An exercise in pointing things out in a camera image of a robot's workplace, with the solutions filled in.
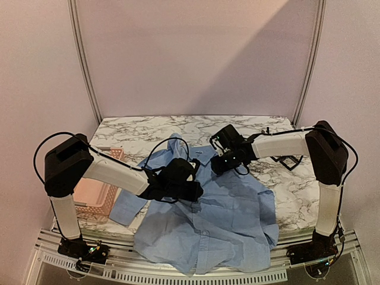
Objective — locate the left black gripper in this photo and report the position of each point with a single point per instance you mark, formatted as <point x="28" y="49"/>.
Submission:
<point x="194" y="196"/>

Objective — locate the blue button-up shirt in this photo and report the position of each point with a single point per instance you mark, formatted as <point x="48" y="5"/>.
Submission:
<point x="232" y="224"/>

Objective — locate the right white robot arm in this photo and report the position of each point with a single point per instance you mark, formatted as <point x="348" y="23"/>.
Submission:
<point x="326" y="150"/>

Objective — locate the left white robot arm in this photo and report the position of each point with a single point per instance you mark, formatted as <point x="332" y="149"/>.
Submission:
<point x="75" y="159"/>

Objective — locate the pink plastic basket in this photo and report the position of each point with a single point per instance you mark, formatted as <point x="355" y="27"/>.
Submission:
<point x="94" y="197"/>

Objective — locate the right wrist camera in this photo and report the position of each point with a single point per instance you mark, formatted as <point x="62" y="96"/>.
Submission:
<point x="214" y="141"/>

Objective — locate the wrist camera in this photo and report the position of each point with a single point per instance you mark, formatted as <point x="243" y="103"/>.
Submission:
<point x="195" y="165"/>
<point x="214" y="141"/>

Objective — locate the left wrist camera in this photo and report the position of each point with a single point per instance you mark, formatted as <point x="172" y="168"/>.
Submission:
<point x="195" y="165"/>

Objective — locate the upright black frame box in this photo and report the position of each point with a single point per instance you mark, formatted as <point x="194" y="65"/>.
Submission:
<point x="266" y="130"/>

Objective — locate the open black frame box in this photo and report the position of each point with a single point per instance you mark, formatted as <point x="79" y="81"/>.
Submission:
<point x="289" y="162"/>

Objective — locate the aluminium front rail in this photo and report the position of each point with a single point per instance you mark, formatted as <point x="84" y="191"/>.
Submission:
<point x="126" y="266"/>

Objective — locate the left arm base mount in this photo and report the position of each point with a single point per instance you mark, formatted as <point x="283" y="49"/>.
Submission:
<point x="85" y="253"/>

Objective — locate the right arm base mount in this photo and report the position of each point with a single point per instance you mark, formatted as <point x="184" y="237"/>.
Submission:
<point x="320" y="248"/>

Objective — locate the right aluminium corner post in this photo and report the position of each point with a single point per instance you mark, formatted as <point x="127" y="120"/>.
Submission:
<point x="313" y="52"/>

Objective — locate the aluminium corner post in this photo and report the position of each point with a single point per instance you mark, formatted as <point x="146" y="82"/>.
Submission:
<point x="313" y="52"/>
<point x="82" y="58"/>

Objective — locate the left aluminium corner post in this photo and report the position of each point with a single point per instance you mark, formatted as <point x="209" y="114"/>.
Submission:
<point x="82" y="58"/>

